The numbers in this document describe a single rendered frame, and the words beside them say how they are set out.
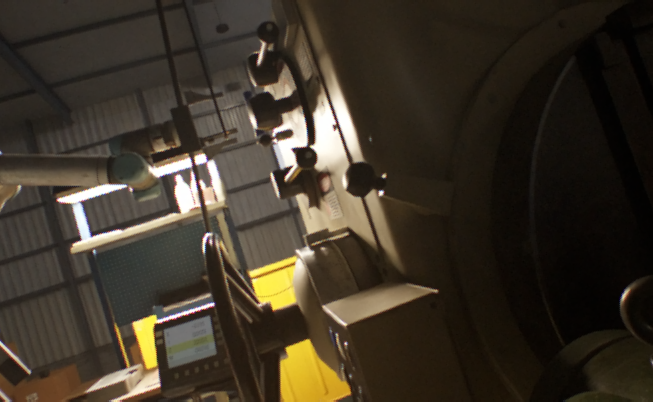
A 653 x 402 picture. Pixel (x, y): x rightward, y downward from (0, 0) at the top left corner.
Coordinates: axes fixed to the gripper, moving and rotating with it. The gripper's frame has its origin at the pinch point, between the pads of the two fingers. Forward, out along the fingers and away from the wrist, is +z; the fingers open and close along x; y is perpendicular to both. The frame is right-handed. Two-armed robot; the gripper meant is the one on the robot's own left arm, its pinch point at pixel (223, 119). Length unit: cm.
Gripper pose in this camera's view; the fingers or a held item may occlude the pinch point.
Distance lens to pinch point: 130.1
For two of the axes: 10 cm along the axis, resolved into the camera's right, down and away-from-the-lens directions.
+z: 9.4, -3.0, 1.9
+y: -2.4, -1.6, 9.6
